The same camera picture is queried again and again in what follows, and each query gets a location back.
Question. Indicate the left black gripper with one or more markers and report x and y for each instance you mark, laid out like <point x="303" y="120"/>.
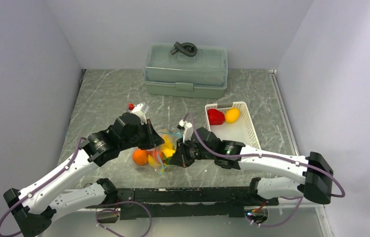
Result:
<point x="152" y="135"/>

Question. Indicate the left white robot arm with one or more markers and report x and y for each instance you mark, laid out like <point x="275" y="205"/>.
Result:
<point x="36" y="206"/>

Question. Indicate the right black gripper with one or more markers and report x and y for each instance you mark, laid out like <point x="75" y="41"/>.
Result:
<point x="180" y="157"/>

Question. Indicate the red orange carrot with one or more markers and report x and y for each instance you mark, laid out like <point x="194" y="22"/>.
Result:
<point x="159" y="156"/>

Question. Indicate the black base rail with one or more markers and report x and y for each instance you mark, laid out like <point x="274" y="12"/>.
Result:
<point x="185" y="202"/>

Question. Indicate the yellow apple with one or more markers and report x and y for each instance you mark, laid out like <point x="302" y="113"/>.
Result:
<point x="153" y="162"/>

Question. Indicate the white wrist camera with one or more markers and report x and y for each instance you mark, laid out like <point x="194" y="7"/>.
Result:
<point x="187" y="129"/>
<point x="139" y="109"/>

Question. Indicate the clear zip top bag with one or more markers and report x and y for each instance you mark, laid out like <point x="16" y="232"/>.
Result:
<point x="174" y="137"/>

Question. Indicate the red bell pepper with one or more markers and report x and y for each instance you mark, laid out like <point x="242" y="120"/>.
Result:
<point x="215" y="117"/>

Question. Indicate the green plastic storage box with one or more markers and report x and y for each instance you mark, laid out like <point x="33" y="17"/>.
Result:
<point x="172" y="73"/>

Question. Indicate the white perforated plastic basket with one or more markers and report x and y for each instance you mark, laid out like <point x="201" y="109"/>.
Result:
<point x="242" y="130"/>

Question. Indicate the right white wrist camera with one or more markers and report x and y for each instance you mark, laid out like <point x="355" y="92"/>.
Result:
<point x="187" y="129"/>

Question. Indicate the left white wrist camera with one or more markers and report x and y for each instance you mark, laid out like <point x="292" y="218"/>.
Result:
<point x="139" y="109"/>

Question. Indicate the yellow lemon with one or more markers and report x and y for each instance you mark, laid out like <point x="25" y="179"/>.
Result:
<point x="232" y="115"/>

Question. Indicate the orange tangerine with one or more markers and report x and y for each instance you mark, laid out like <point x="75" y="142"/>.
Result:
<point x="140" y="157"/>

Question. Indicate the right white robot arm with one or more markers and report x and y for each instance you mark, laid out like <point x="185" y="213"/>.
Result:
<point x="297" y="176"/>

